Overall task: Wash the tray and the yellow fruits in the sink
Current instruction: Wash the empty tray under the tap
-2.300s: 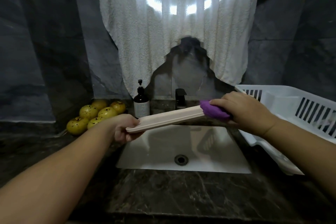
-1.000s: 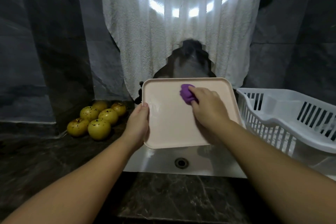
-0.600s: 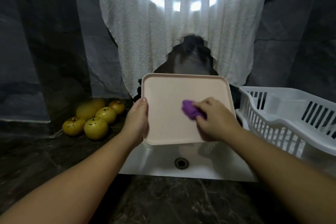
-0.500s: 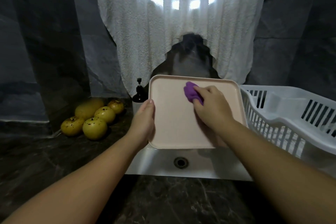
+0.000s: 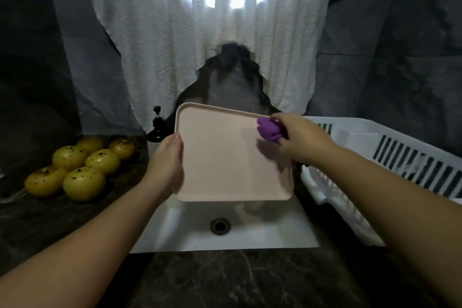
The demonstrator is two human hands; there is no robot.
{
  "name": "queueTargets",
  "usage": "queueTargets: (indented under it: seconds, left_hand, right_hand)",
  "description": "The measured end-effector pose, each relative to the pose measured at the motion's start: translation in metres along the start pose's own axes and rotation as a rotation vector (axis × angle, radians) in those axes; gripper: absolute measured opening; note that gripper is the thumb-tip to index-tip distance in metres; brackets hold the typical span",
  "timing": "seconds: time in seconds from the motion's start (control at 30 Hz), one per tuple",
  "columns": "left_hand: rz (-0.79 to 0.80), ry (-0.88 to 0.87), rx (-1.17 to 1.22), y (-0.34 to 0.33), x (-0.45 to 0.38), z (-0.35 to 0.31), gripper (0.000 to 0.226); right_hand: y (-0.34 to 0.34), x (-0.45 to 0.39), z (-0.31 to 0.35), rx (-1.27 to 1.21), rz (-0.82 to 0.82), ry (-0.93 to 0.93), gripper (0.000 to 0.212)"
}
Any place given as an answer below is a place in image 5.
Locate person's left hand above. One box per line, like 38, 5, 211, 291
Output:
141, 132, 186, 201

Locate person's right hand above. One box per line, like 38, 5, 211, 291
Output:
270, 111, 339, 168

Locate purple cloth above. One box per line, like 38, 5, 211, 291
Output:
257, 115, 288, 142

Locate dark soap pump bottle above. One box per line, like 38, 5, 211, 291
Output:
146, 105, 170, 143

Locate beige plastic tray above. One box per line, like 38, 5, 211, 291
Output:
173, 102, 295, 203

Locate group of yellow apples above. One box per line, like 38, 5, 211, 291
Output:
24, 136, 137, 203

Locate person's left forearm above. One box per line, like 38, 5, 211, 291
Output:
0, 178, 170, 308

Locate person's right forearm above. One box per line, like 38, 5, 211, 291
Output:
318, 145, 462, 308

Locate metal sink drain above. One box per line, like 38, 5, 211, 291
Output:
210, 218, 232, 236

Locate white sink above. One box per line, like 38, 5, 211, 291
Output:
130, 192, 320, 254

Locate white plastic basket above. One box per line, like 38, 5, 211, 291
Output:
299, 115, 462, 247

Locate white hanging towel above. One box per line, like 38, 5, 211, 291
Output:
85, 0, 355, 132

